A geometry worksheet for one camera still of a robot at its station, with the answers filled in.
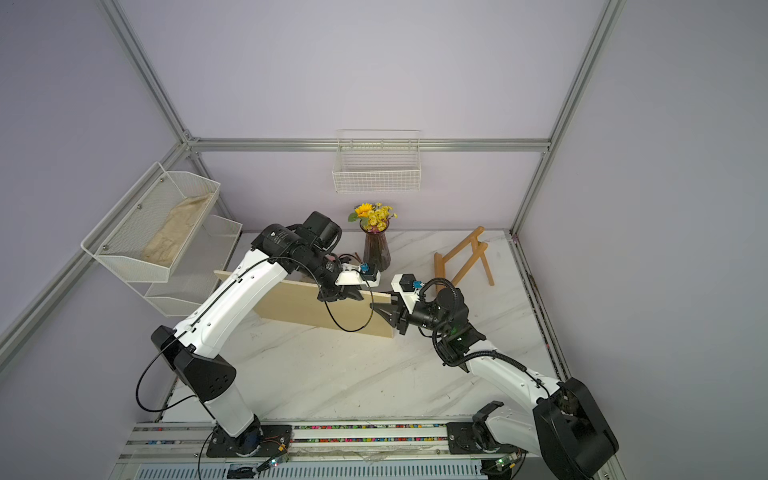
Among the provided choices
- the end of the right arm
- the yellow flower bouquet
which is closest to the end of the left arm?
the end of the right arm

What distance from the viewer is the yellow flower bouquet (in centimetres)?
92

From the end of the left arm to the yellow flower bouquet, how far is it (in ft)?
1.08

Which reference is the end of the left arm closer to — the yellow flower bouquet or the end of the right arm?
the end of the right arm

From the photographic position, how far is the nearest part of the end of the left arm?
1.99 feet
